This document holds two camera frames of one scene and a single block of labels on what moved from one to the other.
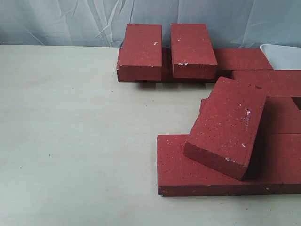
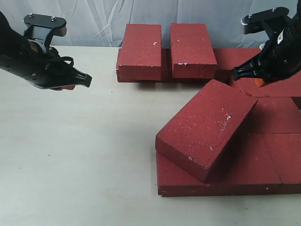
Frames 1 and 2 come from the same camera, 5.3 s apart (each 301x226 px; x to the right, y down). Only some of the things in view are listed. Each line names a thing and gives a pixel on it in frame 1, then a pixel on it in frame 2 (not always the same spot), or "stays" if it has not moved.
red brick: x=281 y=116 stays
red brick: x=223 y=133 -> x=197 y=138
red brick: x=194 y=55 stays
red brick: x=141 y=56 stays
